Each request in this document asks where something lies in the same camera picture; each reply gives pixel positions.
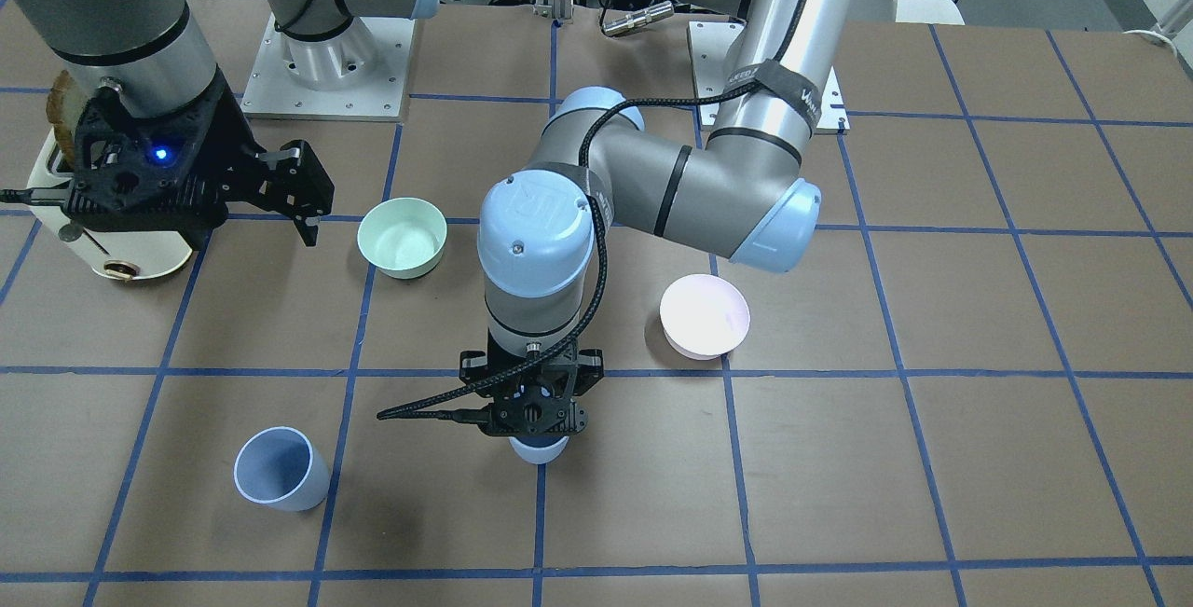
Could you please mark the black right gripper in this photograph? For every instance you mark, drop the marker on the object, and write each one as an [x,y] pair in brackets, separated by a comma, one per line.
[235,143]

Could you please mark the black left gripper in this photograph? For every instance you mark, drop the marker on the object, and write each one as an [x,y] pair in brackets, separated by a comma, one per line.
[473,366]

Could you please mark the blue plastic cup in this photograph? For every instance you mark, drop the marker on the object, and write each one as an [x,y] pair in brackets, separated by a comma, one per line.
[539,450]
[280,468]

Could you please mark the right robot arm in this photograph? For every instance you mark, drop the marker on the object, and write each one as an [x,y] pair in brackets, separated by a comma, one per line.
[155,56]

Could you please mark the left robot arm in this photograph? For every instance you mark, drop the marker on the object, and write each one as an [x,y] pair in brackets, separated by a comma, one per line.
[720,174]

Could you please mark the mint green plastic bowl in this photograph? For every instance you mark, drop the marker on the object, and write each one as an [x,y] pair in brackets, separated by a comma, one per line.
[403,238]

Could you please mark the pink plastic bowl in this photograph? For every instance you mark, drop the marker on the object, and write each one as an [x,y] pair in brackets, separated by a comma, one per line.
[703,316]

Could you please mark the white toaster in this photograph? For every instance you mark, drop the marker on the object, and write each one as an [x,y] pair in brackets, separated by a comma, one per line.
[135,257]

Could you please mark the toast slice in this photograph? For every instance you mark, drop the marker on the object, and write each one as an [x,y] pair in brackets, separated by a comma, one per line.
[65,104]

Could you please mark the silver metal cylinder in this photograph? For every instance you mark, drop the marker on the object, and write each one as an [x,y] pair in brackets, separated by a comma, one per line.
[637,19]

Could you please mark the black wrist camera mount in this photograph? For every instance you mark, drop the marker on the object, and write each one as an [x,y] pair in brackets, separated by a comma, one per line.
[156,173]

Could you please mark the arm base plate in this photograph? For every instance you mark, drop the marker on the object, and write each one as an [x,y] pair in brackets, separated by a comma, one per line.
[711,46]
[359,75]

